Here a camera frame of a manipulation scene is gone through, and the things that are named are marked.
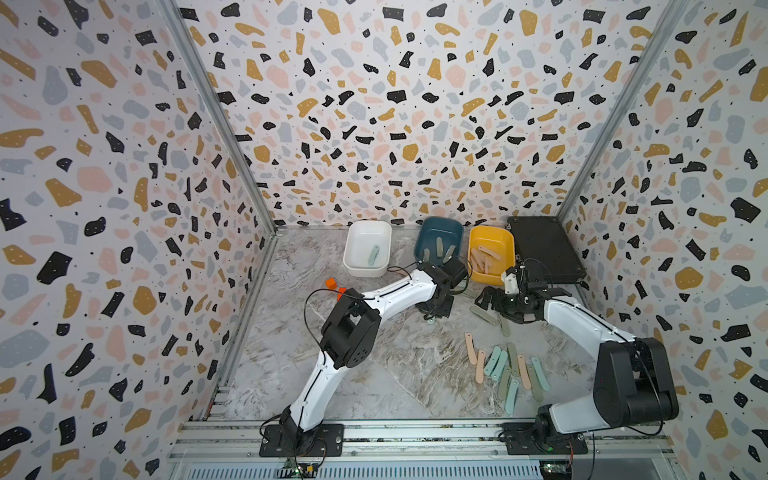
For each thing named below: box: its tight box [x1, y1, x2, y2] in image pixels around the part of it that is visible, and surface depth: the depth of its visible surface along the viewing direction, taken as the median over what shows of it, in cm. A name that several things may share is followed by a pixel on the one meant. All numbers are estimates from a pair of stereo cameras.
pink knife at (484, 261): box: [477, 249, 489, 274], surface depth 111 cm
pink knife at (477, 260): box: [471, 248, 485, 271], surface depth 112 cm
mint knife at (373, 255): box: [367, 244, 380, 266], surface depth 115 cm
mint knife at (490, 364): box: [484, 346, 501, 376], surface depth 89 cm
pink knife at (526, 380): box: [517, 354, 532, 391], surface depth 87 cm
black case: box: [507, 216, 587, 284], surface depth 115 cm
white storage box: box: [343, 220, 392, 278], surface depth 116 cm
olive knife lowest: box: [498, 367, 511, 400], surface depth 85 cm
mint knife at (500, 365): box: [491, 350, 508, 381], surface depth 87 cm
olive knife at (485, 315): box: [470, 306, 497, 325], surface depth 99 cm
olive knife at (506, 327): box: [500, 319, 511, 337], surface depth 97 cm
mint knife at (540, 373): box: [531, 357, 551, 391], surface depth 87 cm
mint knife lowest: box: [505, 379, 519, 416], surface depth 82 cm
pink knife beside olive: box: [464, 332, 477, 365], surface depth 92 cm
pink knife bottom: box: [476, 349, 486, 384], surface depth 87 cm
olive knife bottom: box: [507, 342, 520, 377], surface depth 89 cm
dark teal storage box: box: [414, 216, 464, 266], surface depth 119 cm
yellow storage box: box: [468, 225, 515, 286], surface depth 115 cm
